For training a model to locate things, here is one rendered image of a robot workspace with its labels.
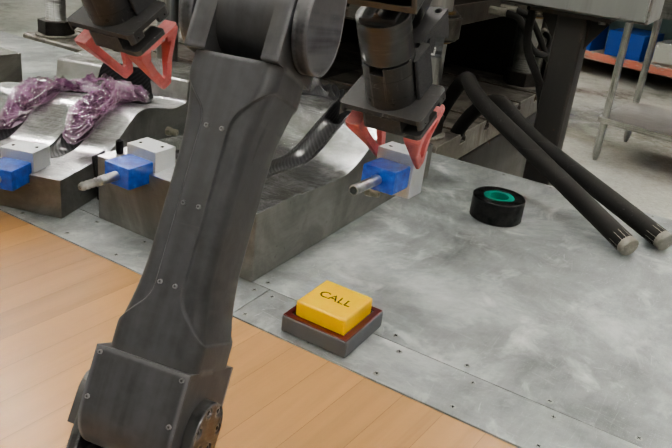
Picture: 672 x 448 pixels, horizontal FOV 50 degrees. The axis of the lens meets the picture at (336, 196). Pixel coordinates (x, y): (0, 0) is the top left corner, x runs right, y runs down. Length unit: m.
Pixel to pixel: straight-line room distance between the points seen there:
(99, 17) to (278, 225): 0.31
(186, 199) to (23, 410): 0.31
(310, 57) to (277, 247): 0.46
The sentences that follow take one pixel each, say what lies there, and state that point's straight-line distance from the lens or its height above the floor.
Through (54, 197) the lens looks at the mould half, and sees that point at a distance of 1.01.
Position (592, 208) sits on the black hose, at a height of 0.84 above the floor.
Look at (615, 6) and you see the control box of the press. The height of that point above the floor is 1.10.
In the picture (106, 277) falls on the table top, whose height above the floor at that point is 0.80.
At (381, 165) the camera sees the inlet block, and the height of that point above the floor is 0.95.
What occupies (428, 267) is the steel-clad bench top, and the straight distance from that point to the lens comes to 0.95.
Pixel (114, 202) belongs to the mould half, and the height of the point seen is 0.83.
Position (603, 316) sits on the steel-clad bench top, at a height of 0.80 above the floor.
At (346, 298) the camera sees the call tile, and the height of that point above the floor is 0.84.
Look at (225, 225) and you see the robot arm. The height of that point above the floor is 1.04.
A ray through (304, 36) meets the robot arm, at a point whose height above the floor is 1.15.
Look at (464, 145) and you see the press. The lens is 1.64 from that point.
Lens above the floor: 1.23
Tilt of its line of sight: 22 degrees down
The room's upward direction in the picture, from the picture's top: 6 degrees clockwise
